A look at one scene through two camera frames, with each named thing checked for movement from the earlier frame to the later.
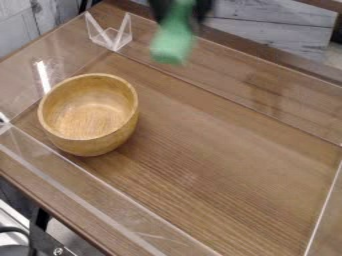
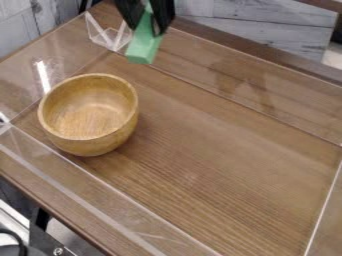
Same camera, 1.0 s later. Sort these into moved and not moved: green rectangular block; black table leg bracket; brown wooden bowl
Moved: green rectangular block
Not moved: black table leg bracket; brown wooden bowl
